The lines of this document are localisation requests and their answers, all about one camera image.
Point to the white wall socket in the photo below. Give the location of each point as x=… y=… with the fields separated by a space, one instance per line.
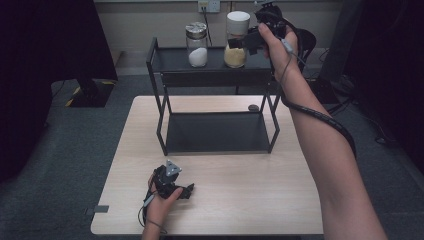
x=209 y=5

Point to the person's right hand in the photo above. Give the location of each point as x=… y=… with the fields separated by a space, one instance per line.
x=278 y=50

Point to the dark curtain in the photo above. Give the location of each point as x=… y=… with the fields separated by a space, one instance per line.
x=40 y=66
x=393 y=66

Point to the glass jar with silver lid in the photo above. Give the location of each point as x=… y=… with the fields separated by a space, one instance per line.
x=197 y=50

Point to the black chair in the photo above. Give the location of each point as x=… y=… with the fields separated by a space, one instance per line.
x=308 y=46

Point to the black metal two-tier shelf rack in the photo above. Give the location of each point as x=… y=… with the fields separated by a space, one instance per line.
x=216 y=131

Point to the glass jar with white lid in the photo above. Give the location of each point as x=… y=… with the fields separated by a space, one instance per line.
x=236 y=55

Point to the person's left hand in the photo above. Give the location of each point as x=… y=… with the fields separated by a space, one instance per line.
x=160 y=210

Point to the thin black wristband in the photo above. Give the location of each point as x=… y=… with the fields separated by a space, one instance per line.
x=155 y=223

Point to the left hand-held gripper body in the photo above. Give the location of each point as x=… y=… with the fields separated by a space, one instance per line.
x=165 y=183

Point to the black stand base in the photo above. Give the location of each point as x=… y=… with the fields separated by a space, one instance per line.
x=325 y=90
x=91 y=93

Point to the small black round knob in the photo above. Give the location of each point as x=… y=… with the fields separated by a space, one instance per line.
x=253 y=107

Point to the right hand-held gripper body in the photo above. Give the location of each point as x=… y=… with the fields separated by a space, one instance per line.
x=266 y=23

